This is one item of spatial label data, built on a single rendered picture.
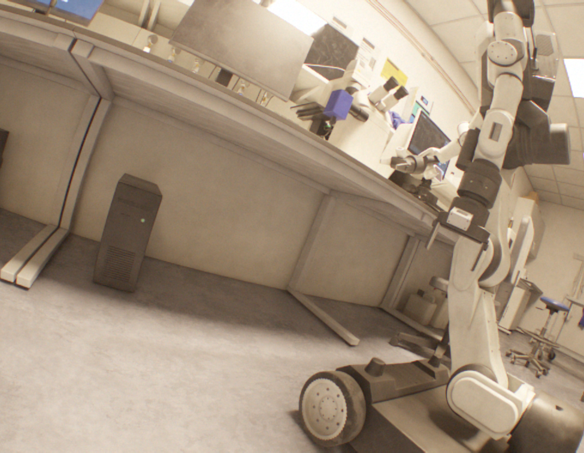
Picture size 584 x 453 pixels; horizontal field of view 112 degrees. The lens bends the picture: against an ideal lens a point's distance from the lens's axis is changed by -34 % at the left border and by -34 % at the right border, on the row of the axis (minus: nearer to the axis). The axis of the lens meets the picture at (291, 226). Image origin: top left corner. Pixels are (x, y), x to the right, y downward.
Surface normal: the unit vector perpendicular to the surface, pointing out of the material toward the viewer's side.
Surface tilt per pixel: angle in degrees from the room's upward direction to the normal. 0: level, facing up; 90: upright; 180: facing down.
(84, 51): 90
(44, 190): 90
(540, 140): 113
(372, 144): 91
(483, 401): 90
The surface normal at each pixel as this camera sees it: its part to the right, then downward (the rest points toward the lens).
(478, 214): -0.51, -0.22
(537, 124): -0.80, -0.29
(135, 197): 0.47, 0.24
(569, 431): -0.44, -0.67
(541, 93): -0.59, 0.21
